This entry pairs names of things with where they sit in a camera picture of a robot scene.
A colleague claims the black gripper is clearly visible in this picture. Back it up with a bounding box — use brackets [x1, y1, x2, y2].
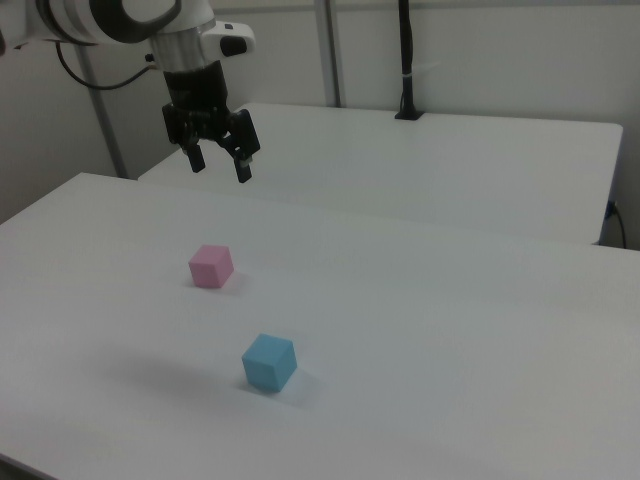
[161, 60, 262, 184]

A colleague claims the blue cube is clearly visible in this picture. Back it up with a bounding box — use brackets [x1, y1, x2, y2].
[241, 333, 298, 394]

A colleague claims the pink cube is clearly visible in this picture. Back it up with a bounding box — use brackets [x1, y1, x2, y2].
[187, 243, 235, 290]

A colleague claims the white table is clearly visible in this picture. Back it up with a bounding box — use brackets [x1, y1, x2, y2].
[137, 102, 624, 246]

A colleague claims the black mounting pole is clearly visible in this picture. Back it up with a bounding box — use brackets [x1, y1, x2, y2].
[394, 0, 426, 121]

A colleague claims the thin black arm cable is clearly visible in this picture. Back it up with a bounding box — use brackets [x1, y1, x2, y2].
[55, 40, 161, 92]

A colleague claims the black power cable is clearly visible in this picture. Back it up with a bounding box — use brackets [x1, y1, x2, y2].
[612, 202, 629, 249]

